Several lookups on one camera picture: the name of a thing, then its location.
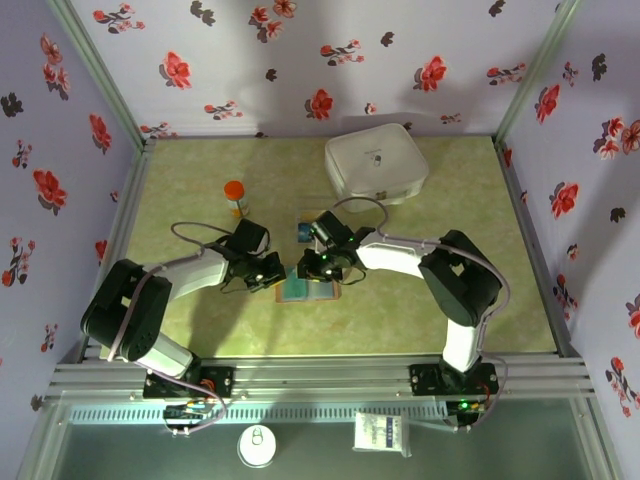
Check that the blue credit card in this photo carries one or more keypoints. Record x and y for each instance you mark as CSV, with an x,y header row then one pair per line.
x,y
304,234

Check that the teal credit card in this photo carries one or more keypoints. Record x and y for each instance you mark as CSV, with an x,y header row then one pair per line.
x,y
295,289

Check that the orange credit card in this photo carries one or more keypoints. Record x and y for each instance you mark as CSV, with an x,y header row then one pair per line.
x,y
305,218

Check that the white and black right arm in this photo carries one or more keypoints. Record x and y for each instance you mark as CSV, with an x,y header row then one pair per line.
x,y
390,255

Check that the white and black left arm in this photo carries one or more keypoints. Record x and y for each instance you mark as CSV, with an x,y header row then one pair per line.
x,y
195,275

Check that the orange-capped pill bottle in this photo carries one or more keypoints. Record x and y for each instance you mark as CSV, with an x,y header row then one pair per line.
x,y
236,197

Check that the white fabric medicine bag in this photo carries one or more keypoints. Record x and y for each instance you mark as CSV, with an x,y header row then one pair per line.
x,y
375,160

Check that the white pull-tab can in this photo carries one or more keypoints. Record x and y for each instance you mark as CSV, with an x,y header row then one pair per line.
x,y
257,446

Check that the white printed packet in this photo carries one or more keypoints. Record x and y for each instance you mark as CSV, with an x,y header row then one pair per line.
x,y
380,434

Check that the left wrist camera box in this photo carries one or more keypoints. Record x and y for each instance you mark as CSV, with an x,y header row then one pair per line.
x,y
252,237

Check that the aluminium front rail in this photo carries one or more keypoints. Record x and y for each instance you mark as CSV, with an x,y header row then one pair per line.
x,y
325,375

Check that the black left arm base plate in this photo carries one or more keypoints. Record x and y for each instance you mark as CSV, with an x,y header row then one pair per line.
x,y
220,382

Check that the aluminium side rail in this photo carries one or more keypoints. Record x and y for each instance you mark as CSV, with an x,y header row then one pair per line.
x,y
126,220
534,250

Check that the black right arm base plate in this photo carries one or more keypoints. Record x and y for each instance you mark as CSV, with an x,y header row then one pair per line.
x,y
425,380

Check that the aluminium corner post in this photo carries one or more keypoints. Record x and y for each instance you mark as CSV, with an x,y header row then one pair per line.
x,y
102,75
532,75

